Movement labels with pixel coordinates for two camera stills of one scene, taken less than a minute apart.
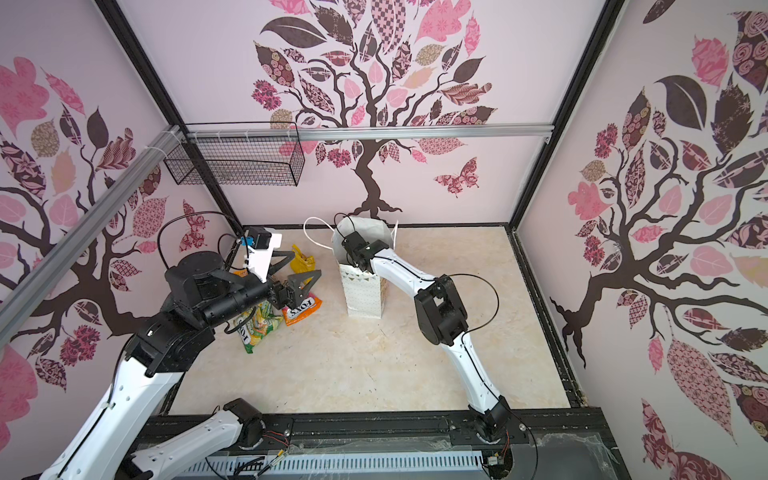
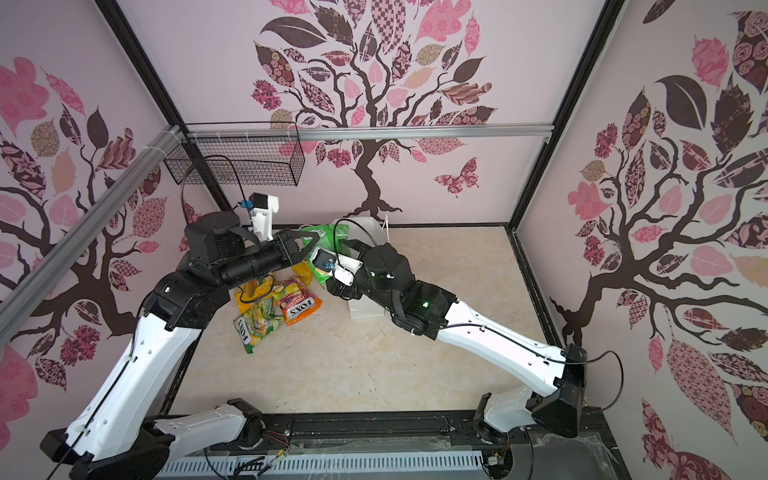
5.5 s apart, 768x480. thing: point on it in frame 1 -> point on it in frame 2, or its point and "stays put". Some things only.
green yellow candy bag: (257, 324) stays put
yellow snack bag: (301, 263) stays put
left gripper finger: (303, 284) -> (298, 234)
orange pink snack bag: (292, 316) stays put
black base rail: (574, 439) stays put
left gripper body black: (278, 296) -> (284, 251)
